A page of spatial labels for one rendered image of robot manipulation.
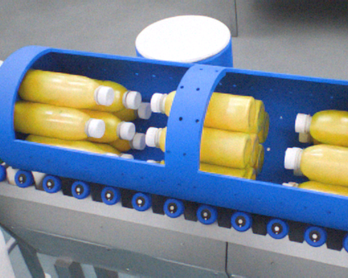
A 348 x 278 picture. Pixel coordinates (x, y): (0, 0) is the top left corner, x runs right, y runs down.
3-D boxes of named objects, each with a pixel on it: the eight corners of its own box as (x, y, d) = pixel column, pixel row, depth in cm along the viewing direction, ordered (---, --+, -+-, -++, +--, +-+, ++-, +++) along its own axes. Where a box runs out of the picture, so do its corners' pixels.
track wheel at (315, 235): (327, 226, 104) (327, 224, 106) (303, 223, 105) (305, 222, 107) (325, 249, 104) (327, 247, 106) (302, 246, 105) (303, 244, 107)
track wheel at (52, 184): (58, 175, 121) (63, 174, 123) (40, 173, 123) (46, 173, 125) (57, 194, 121) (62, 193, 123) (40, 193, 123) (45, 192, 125)
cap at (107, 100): (96, 104, 113) (104, 105, 112) (98, 86, 112) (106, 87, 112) (105, 104, 116) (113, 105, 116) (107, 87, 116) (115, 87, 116)
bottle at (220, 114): (258, 110, 110) (171, 100, 115) (254, 89, 104) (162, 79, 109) (250, 140, 106) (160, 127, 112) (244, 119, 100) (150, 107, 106)
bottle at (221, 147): (250, 126, 104) (159, 112, 110) (240, 153, 99) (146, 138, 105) (253, 150, 109) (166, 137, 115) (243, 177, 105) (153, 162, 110)
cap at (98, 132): (99, 126, 117) (107, 128, 116) (92, 140, 114) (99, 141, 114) (93, 114, 114) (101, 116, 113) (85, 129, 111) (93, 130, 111)
